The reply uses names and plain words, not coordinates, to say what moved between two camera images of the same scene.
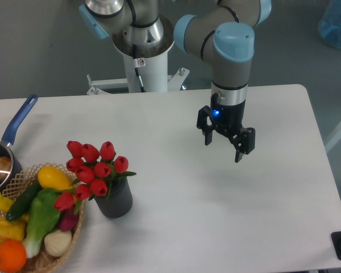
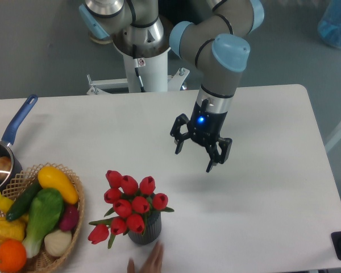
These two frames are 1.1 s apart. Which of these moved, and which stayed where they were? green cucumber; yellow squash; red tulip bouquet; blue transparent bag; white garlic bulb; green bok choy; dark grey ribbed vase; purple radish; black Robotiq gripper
Moved: black Robotiq gripper; red tulip bouquet; dark grey ribbed vase
Stayed: purple radish; white garlic bulb; green bok choy; yellow squash; blue transparent bag; green cucumber
